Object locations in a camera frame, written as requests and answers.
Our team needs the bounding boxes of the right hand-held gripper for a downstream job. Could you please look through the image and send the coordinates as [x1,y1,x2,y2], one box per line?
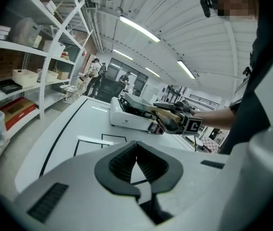
[152,101,204,137]

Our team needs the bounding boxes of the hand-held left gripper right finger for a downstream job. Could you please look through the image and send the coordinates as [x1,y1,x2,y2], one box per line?
[136,140,230,231]

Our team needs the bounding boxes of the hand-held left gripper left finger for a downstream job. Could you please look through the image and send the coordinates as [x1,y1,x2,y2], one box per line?
[13,140,157,231]

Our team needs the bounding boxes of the white portable gas stove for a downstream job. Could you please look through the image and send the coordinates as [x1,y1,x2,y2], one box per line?
[109,96,166,135]

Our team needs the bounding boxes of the person's right forearm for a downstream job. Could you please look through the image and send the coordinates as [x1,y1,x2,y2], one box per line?
[194,107,236,131]

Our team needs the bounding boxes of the checkered cloth stool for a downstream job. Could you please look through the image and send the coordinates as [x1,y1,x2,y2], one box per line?
[200,137,220,153]

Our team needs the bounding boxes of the ceiling tube light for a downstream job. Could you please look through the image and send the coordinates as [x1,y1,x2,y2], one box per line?
[119,14,161,43]
[145,67,161,78]
[176,59,197,79]
[112,48,134,61]

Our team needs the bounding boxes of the black mesh office chair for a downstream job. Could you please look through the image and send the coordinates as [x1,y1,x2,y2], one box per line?
[97,77,125,103]

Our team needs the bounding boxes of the red and orange flat box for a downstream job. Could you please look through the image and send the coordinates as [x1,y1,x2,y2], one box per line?
[0,97,37,131]

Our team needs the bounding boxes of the person's black clothing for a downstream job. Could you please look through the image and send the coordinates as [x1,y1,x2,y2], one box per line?
[219,0,273,155]

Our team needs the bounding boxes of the brown cardboard box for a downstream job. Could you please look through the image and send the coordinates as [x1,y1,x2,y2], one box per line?
[52,68,70,80]

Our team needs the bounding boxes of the white metal shelving unit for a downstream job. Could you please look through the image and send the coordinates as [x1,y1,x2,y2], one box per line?
[0,0,94,139]

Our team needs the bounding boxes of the cream plastic bin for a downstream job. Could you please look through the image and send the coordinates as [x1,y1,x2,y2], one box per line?
[37,68,59,83]
[12,68,39,88]

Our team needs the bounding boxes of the black tray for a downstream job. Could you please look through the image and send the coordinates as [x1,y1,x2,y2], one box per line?
[0,78,23,95]

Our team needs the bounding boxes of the person's head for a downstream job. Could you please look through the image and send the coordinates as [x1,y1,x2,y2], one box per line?
[208,0,260,21]

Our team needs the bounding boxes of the gold wire chair patterned cushion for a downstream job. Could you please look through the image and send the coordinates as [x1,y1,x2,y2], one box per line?
[59,82,84,103]

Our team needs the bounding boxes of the black head camera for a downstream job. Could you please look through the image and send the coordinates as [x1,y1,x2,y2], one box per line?
[200,0,214,18]

